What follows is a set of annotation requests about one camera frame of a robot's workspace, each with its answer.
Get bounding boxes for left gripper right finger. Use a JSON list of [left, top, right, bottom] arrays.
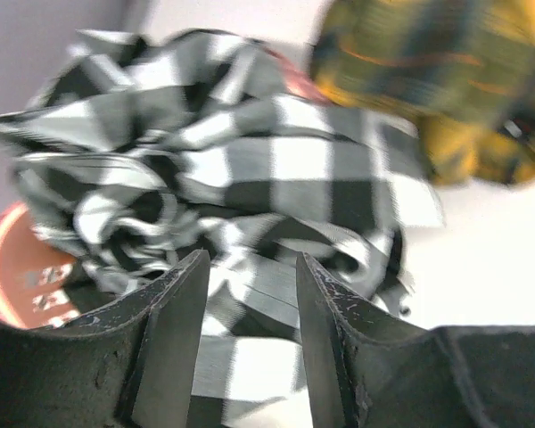
[[296, 254, 535, 428]]

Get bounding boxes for yellow plaid shirt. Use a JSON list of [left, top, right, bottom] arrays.
[[309, 0, 535, 185]]

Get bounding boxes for black white checkered shirt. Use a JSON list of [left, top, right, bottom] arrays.
[[0, 30, 443, 427]]

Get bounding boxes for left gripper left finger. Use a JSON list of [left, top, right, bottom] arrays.
[[0, 251, 210, 427]]

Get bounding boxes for pink laundry basket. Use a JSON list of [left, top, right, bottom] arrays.
[[0, 44, 331, 331]]

